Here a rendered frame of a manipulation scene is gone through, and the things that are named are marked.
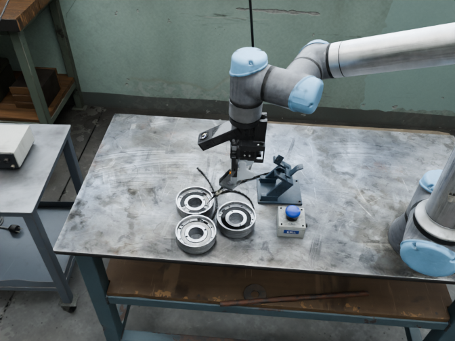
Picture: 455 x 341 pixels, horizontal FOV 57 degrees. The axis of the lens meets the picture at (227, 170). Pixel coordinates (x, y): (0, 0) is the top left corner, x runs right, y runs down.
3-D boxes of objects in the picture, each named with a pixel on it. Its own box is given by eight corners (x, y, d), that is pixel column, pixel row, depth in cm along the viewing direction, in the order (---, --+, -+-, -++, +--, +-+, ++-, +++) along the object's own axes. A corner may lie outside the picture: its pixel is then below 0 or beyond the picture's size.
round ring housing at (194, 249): (200, 263, 105) (200, 254, 103) (168, 243, 109) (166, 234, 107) (223, 236, 112) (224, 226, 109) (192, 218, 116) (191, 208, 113)
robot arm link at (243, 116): (228, 108, 90) (229, 88, 96) (228, 125, 93) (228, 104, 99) (263, 109, 90) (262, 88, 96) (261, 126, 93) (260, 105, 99)
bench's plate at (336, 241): (54, 255, 108) (52, 250, 107) (115, 118, 152) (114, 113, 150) (527, 291, 105) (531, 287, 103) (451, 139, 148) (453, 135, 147)
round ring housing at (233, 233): (262, 222, 116) (263, 212, 113) (240, 247, 109) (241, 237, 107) (231, 204, 120) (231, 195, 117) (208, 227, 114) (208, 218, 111)
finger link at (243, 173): (253, 193, 107) (256, 164, 101) (230, 191, 107) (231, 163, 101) (252, 185, 109) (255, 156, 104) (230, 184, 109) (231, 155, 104)
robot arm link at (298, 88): (332, 64, 86) (282, 51, 90) (315, 91, 79) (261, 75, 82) (325, 97, 92) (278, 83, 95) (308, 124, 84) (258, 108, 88)
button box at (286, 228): (277, 237, 112) (279, 225, 109) (276, 216, 117) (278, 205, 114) (307, 239, 112) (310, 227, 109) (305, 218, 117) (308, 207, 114)
